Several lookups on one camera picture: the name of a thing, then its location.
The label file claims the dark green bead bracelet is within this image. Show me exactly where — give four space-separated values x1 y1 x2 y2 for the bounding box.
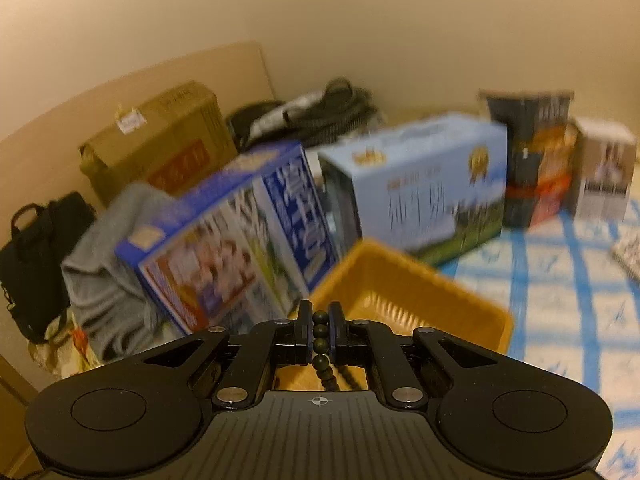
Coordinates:
311 310 362 392

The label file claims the bundle of black cables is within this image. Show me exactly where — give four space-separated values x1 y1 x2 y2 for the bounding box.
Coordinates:
226 77 387 155

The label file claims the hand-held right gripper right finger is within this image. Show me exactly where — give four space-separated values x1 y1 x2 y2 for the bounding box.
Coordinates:
327 302 497 412

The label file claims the light blue milk carton box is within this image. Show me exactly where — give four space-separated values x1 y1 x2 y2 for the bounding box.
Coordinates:
317 114 509 267

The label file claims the black bag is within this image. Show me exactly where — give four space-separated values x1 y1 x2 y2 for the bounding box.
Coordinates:
0 191 99 345

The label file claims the white and purple book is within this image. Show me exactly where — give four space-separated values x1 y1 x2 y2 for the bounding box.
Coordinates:
612 232 640 282

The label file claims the dark blue milk carton box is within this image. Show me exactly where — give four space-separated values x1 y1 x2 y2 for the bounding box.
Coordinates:
114 141 339 337

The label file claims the red instant noodle bowl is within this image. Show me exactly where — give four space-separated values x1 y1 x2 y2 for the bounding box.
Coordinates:
504 180 572 231

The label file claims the grey cloth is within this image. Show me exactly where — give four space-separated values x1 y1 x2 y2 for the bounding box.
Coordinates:
61 182 187 364

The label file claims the brown cardboard box red print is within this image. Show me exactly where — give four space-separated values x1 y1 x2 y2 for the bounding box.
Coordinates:
78 80 239 207

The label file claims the orange instant noodle bowl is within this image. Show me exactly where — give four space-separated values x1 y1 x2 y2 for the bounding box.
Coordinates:
506 127 577 192

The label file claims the yellow plastic tray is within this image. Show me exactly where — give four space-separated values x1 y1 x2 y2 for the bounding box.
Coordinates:
272 238 516 394

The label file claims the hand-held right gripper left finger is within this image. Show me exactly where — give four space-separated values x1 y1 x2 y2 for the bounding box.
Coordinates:
141 300 314 413

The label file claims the blue checkered tablecloth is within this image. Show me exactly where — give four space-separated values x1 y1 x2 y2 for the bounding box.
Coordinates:
434 209 640 480

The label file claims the black instant noodle bowl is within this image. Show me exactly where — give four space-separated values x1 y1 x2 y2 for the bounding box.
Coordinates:
477 89 576 147

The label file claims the brown wooden panel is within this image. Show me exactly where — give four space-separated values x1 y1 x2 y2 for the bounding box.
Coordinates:
0 355 47 480

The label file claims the small white product box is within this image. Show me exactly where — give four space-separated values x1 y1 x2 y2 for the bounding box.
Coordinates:
569 116 639 221

